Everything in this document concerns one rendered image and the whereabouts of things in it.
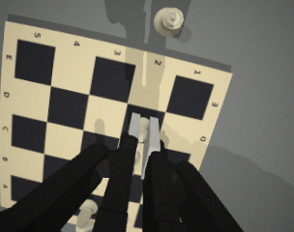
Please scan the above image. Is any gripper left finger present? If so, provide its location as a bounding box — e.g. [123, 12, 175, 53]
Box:
[0, 113, 140, 232]

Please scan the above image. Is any white pawn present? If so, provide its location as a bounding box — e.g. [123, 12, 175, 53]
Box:
[132, 153, 140, 175]
[139, 117, 149, 142]

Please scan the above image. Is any black and cream chessboard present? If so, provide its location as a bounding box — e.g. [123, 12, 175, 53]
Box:
[0, 21, 233, 208]

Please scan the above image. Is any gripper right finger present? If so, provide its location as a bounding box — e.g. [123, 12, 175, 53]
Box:
[141, 117, 244, 232]

